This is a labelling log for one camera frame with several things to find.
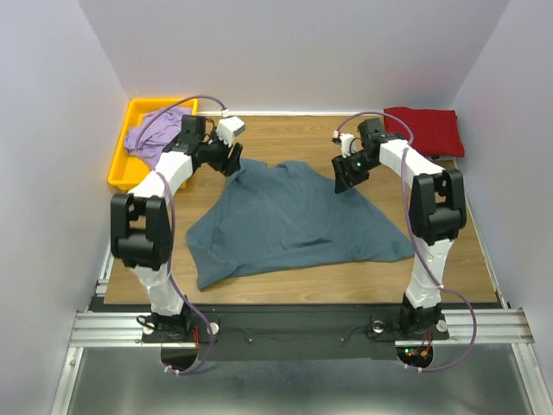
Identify blue-grey t-shirt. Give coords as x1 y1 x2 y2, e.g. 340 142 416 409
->
186 159 414 290

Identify lilac t-shirt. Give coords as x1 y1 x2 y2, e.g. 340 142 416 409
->
124 107 190 169

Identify folded red t-shirt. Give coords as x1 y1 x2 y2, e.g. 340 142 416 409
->
384 106 465 158

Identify purple cable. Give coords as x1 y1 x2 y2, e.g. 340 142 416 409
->
137 94 230 376
332 111 479 375

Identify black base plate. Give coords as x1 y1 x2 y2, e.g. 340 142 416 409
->
137 304 449 363

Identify yellow plastic tray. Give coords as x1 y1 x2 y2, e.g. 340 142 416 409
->
107 97 198 192

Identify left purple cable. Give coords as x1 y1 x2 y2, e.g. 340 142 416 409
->
137 94 230 376

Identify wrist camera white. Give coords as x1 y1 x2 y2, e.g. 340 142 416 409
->
332 130 355 158
216 117 245 147

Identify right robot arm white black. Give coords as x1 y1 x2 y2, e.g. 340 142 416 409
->
332 118 467 335

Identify white item under red shirt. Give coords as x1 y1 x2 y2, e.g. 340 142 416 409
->
427 156 457 163

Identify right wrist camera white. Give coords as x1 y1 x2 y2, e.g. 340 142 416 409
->
332 130 355 158

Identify aluminium frame rail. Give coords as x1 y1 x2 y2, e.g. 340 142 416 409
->
68 189 537 347

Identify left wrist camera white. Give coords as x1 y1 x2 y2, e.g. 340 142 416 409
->
216 117 245 147

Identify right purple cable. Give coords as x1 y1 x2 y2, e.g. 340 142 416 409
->
332 111 479 375

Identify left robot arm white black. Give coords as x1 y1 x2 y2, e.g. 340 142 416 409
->
111 115 245 342

